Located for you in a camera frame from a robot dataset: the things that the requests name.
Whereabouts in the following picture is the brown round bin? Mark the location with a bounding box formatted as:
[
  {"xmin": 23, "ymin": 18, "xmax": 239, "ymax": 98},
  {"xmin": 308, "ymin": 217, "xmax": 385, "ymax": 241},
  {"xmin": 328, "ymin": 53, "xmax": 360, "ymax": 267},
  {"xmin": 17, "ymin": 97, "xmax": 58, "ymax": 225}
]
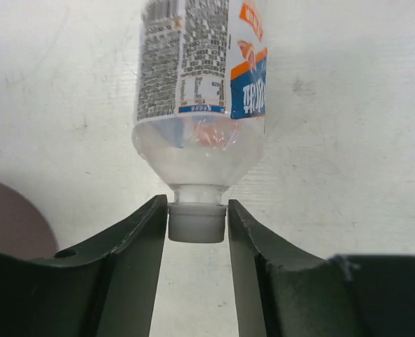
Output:
[{"xmin": 0, "ymin": 183, "xmax": 58, "ymax": 259}]

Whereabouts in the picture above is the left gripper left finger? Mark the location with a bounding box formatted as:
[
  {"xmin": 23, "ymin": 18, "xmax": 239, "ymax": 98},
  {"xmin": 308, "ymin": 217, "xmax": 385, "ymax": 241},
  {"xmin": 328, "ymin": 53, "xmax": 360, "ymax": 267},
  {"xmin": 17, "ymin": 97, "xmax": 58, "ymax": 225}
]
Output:
[{"xmin": 0, "ymin": 195, "xmax": 168, "ymax": 336}]

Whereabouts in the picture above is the white label clear bottle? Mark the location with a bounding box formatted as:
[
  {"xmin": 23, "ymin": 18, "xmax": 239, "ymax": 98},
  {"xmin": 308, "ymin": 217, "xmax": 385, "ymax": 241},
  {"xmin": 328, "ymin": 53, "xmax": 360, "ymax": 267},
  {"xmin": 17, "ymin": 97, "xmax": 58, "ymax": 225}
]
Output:
[{"xmin": 132, "ymin": 0, "xmax": 268, "ymax": 244}]

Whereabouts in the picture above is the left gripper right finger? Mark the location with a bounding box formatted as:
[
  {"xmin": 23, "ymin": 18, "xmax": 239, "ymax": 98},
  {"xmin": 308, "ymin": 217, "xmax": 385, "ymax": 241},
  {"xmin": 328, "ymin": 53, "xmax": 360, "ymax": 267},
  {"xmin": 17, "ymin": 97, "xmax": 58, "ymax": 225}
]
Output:
[{"xmin": 228, "ymin": 199, "xmax": 415, "ymax": 336}]

